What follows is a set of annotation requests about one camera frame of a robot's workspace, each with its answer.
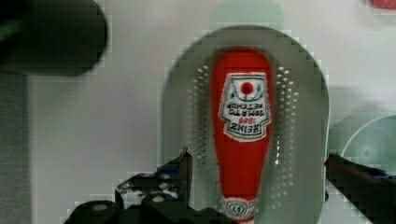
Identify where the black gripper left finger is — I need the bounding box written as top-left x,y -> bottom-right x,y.
115,147 -> 192,209

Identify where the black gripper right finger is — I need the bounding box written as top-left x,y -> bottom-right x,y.
324,153 -> 396,224

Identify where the red plush ketchup bottle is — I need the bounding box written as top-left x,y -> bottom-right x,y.
211,48 -> 274,224

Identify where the green cup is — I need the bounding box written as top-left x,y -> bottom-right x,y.
328,113 -> 396,175

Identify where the red strawberry toy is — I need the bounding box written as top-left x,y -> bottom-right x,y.
369,0 -> 396,10

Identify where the black cylinder object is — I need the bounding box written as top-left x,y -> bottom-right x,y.
0,0 -> 108,76

